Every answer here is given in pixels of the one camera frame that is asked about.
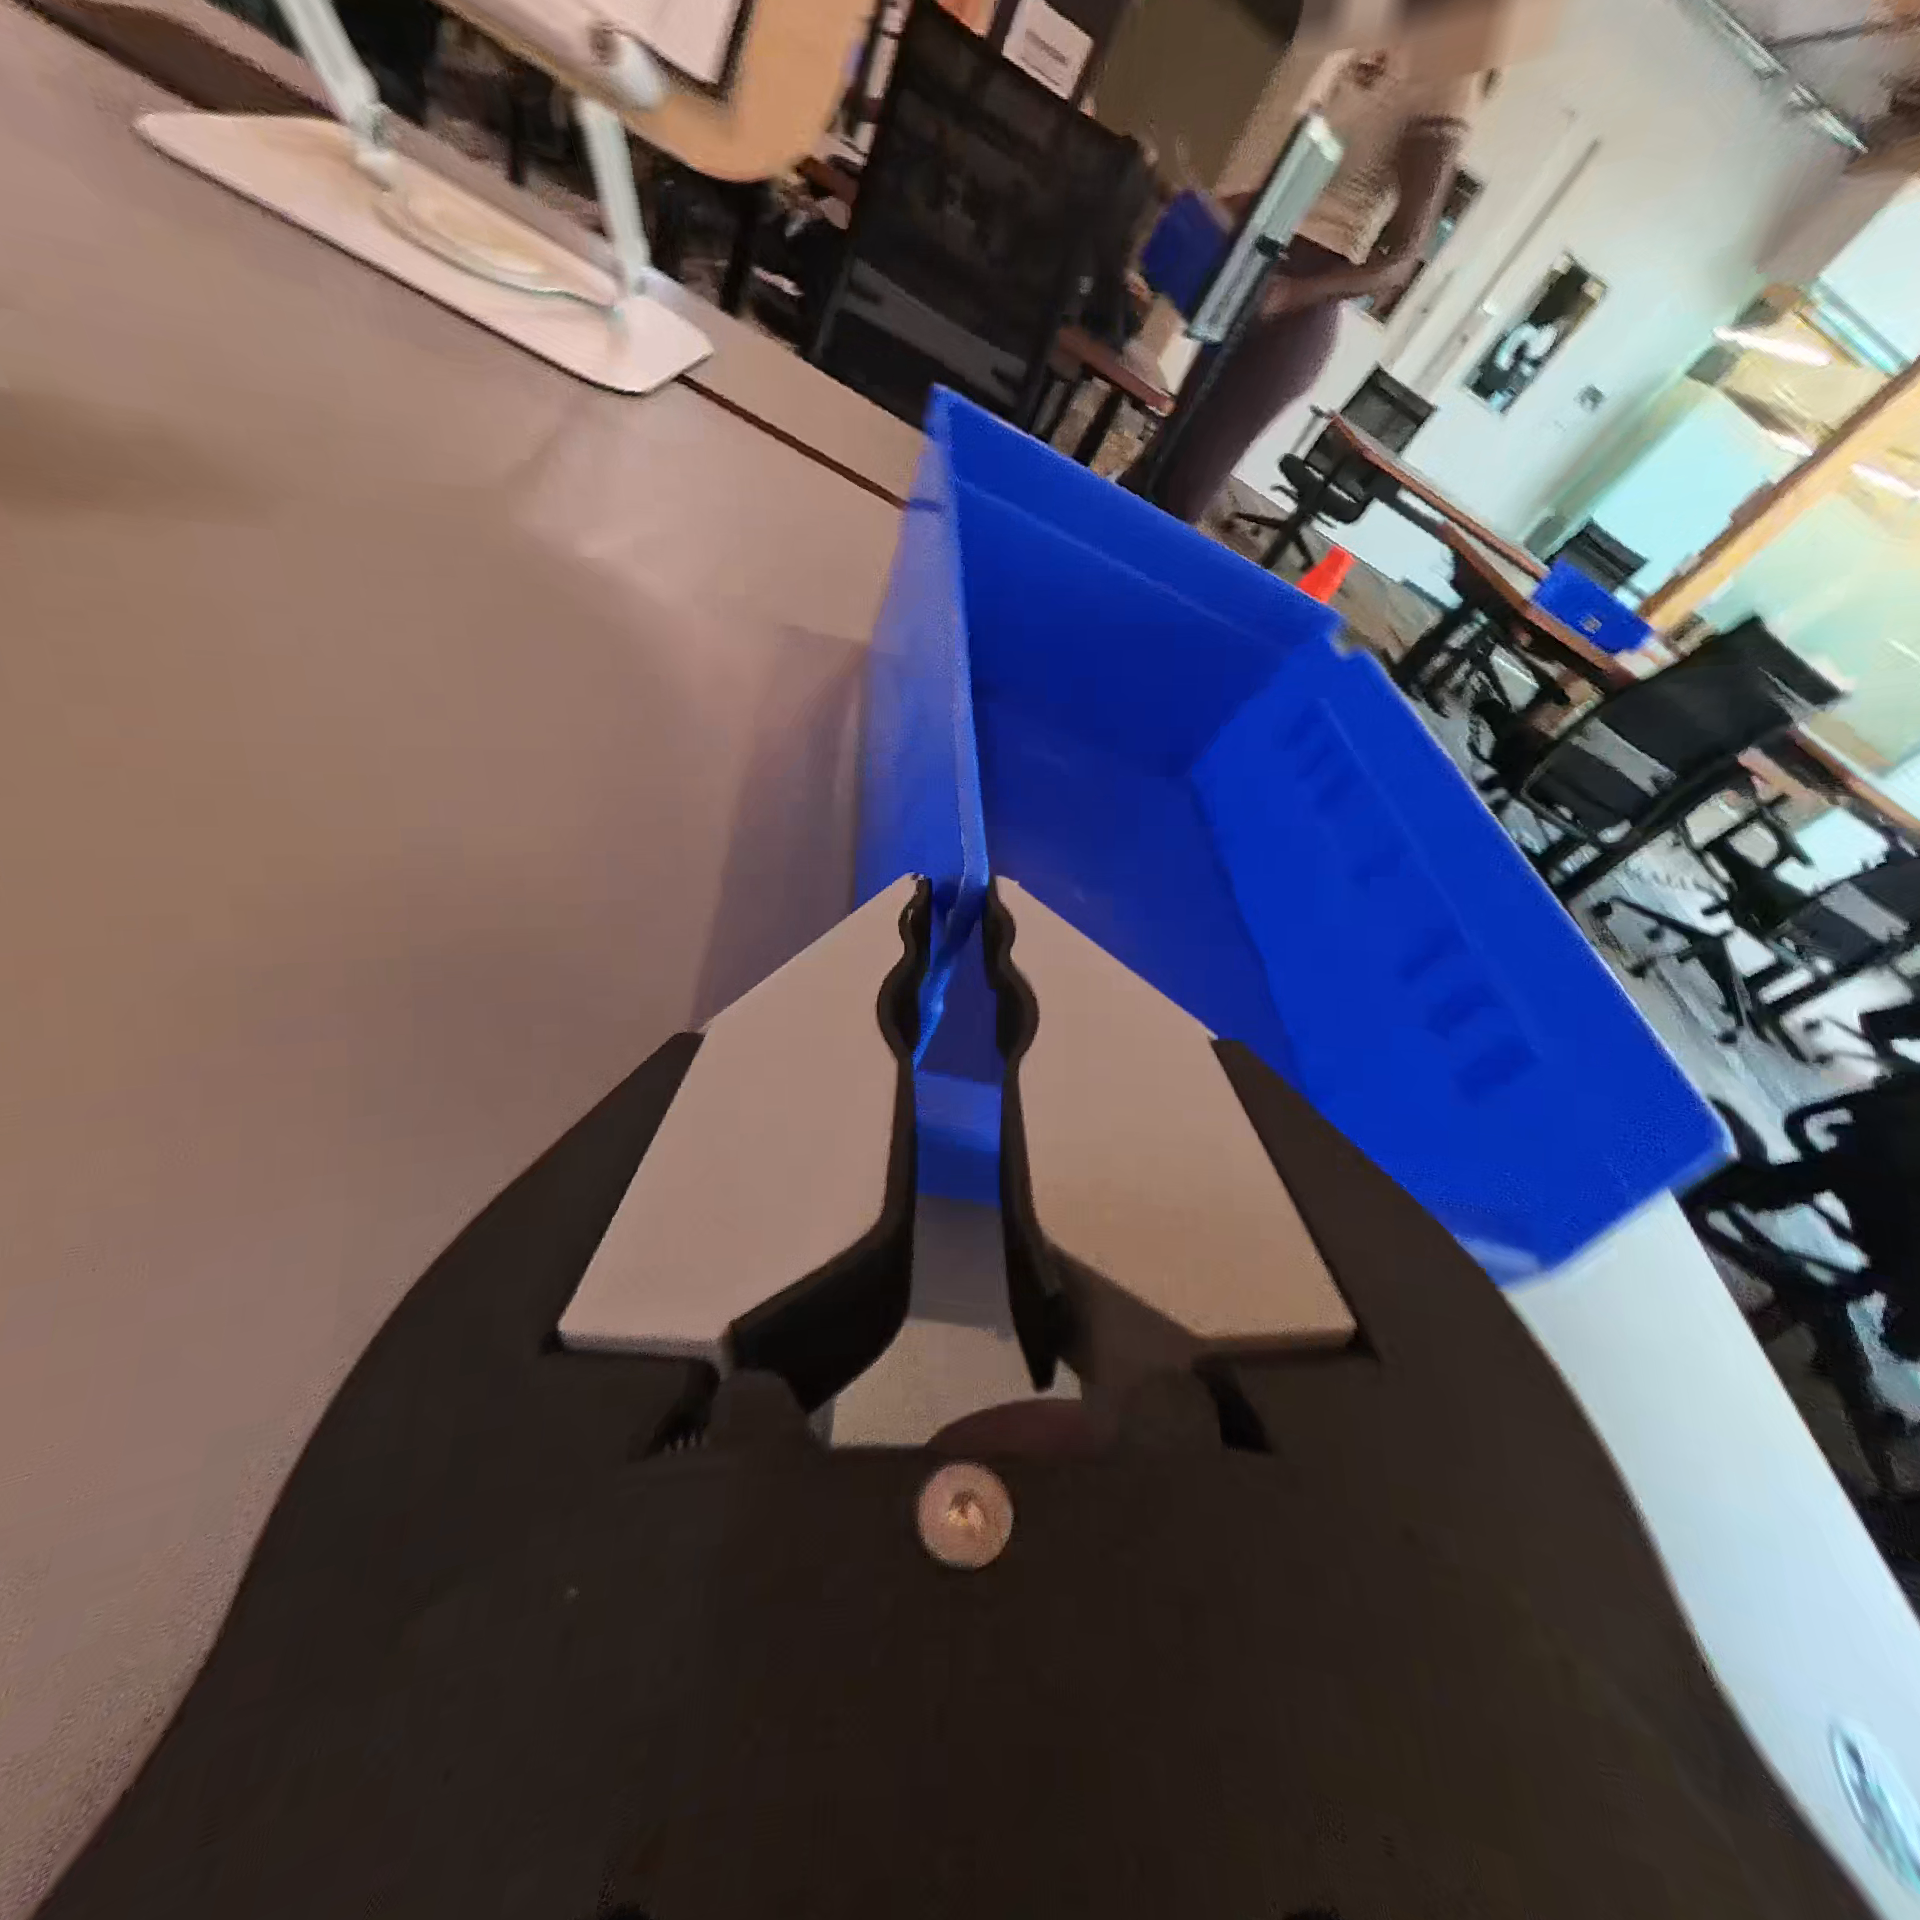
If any brown wooden desk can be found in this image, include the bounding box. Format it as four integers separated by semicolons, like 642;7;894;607
1318;408;1681;707

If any blue plastic bin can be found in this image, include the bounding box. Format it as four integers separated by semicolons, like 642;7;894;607
851;383;1736;1288
1529;563;1666;653
1136;187;1249;325

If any black mesh chair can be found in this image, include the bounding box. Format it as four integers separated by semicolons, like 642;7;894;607
816;0;1160;429

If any metal desk grommet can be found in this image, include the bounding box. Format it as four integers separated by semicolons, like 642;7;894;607
1830;1716;1920;1873

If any black office chair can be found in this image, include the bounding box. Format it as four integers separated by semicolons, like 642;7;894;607
1275;369;1438;577
1498;616;1849;903
1686;1036;1920;1501

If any white board stand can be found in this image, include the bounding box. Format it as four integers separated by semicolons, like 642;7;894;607
134;0;715;395

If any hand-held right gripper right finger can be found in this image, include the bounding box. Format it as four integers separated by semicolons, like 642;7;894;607
977;879;1361;1395

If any dark wall poster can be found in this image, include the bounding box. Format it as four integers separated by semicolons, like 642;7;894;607
1462;256;1609;416

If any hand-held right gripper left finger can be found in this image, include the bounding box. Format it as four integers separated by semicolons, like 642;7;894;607
554;873;937;1413

